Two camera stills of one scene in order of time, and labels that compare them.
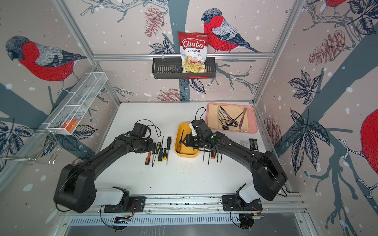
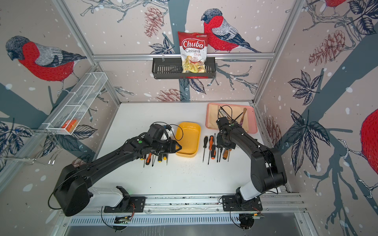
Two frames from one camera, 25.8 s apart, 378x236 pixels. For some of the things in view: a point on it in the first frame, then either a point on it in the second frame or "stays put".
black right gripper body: [194, 141] -> [224, 143]
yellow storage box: [186, 151] stays put
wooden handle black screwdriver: [179, 145] -> [225, 154]
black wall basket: [171, 68] stays put
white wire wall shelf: [65, 118] stays put
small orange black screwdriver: [213, 154] stays put
